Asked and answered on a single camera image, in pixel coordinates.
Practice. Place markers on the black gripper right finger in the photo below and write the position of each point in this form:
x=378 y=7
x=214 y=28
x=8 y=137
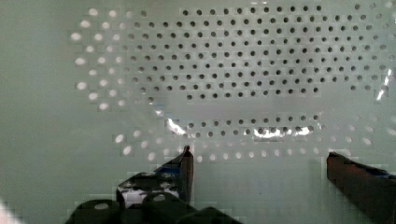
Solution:
x=371 y=189

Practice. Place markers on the mint green plastic strainer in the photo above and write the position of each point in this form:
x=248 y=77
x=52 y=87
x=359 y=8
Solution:
x=260 y=91

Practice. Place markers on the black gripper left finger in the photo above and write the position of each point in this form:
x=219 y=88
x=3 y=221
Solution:
x=174 y=177

